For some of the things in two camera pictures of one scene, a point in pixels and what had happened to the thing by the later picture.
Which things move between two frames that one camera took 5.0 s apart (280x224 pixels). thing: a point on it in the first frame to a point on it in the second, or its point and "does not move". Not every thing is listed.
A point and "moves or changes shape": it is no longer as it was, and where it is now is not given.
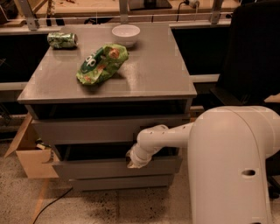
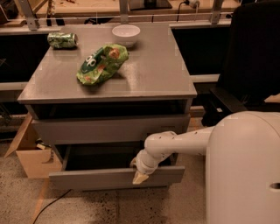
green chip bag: [101, 64] does not move
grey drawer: [101, 160] moves or changes shape
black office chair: [250, 68] does not move
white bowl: [125, 34] does not move
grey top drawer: [111, 129] does not move
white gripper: [136, 157] to [143, 165]
